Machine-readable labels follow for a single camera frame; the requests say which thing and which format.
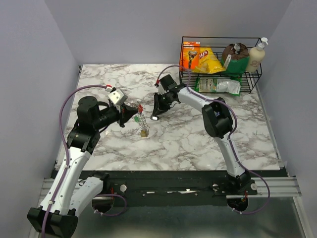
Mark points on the yellow chips bag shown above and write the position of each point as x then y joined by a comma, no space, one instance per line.
208,62

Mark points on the cream pump lotion bottle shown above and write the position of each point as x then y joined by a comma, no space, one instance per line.
256,55

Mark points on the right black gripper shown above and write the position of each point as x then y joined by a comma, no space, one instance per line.
158,109

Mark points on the brown and green bag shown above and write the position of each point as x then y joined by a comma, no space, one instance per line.
234,59

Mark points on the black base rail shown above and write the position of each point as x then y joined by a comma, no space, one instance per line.
169,188

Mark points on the green white snack bag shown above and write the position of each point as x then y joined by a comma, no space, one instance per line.
230,86

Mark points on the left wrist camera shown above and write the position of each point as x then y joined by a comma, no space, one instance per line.
117,97

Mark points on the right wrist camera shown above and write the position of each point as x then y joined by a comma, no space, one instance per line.
162,88

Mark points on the red key tag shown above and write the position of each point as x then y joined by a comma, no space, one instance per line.
140,108

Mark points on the black wire basket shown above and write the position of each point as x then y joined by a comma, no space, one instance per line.
218,44

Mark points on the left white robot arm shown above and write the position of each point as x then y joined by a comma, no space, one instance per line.
59,212

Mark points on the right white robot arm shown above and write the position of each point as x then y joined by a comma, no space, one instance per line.
219,123

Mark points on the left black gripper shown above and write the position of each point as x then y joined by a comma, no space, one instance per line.
126,112

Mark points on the round metal keyring disc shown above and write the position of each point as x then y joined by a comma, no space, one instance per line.
143,124

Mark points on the orange razor package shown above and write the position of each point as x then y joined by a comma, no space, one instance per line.
190,54

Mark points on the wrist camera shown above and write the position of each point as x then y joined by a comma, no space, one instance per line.
117,97
162,88

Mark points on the yellow key tag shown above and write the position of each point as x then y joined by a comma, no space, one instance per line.
143,134

